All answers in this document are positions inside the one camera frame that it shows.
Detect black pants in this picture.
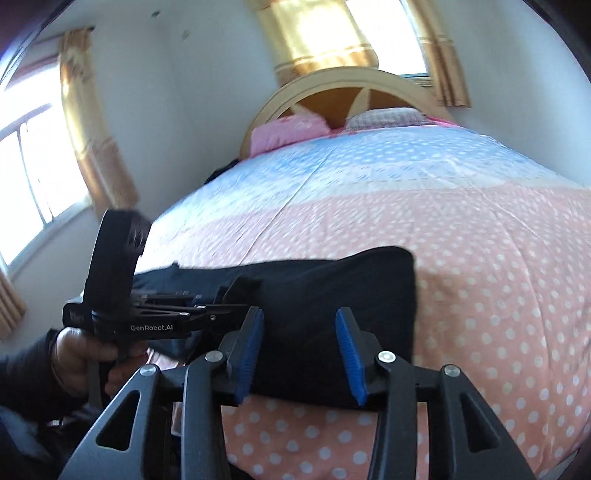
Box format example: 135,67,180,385
133,246,418,409

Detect black clothing beside bed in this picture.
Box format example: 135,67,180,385
204,159,239,185

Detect person's left hand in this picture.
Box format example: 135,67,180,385
51,327,148,397

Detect yellow far left curtain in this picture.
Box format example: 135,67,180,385
0,271,27,340

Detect yellow curtain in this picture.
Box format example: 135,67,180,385
58,28,139,217
407,0,472,108
0,271,27,340
247,0,379,86

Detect dark person's left sleeve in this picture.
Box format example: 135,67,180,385
1,330,88,479

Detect left window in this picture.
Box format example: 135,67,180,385
1,38,90,275

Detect window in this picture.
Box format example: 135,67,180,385
1,38,90,275
346,0,429,78

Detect polka dot bed sheet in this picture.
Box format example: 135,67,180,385
137,126,590,479

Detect pink pillow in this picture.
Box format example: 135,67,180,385
249,114,332,157

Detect cream wooden headboard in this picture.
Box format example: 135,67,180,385
238,67,453,160

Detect striped pillow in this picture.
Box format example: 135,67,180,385
346,107,434,130

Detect yellow centre curtain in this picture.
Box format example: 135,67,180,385
247,0,379,86

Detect yellow right curtain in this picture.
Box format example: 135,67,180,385
407,0,472,108

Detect back window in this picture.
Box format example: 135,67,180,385
346,0,429,78

